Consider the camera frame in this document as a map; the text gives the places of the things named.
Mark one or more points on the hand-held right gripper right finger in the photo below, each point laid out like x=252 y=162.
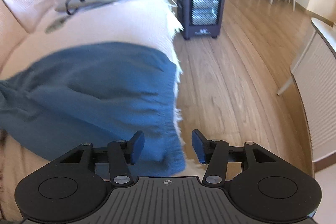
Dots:
x=197 y=146

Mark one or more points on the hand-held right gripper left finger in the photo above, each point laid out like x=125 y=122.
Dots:
x=138 y=148

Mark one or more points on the blue garment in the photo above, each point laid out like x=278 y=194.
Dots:
x=92 y=87

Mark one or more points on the white ribbed cabinet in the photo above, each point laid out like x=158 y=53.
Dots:
x=315 y=82

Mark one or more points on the dark blue heater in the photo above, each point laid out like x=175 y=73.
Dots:
x=202 y=3

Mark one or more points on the phone with green case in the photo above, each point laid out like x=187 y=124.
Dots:
x=56 y=24

